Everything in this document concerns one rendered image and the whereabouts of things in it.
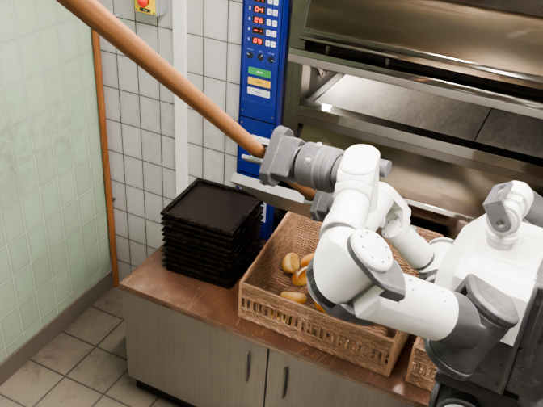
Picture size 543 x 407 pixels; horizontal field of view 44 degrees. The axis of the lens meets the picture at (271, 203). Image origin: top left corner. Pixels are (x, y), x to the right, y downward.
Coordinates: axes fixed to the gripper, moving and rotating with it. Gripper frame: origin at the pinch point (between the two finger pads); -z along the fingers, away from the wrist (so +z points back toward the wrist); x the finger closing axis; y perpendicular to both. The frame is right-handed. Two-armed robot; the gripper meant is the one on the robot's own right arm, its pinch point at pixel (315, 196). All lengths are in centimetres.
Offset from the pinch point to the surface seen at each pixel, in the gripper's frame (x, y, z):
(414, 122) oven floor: 42, -51, -26
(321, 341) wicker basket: -39, -41, -25
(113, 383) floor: -88, -21, -116
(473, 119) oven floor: 51, -70, -18
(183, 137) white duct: 16, -6, -102
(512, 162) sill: 35, -66, 6
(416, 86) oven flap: 44, -26, -4
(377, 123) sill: 37, -39, -31
